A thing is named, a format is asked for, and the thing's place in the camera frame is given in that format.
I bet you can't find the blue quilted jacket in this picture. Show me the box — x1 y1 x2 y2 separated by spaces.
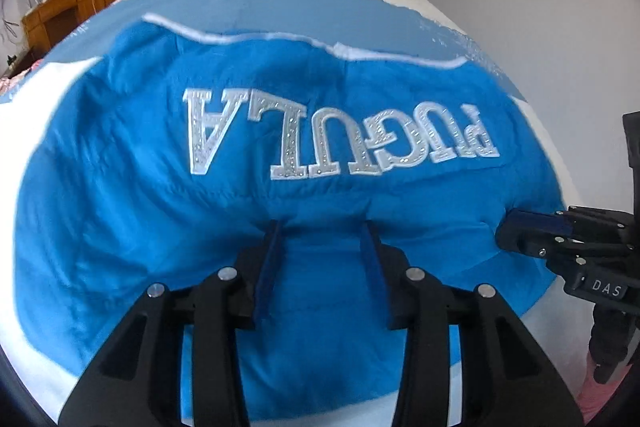
12 13 567 424

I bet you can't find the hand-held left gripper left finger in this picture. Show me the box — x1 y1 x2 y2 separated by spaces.
59 219 284 427

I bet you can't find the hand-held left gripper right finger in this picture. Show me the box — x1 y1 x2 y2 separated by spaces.
360 222 586 427

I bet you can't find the person's right forearm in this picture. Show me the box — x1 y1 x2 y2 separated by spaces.
575 352 636 427

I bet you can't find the wooden desk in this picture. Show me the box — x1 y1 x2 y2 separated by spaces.
22 0 109 58

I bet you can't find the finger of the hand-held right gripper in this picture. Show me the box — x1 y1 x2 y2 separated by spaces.
506 208 576 233
494 219 581 266

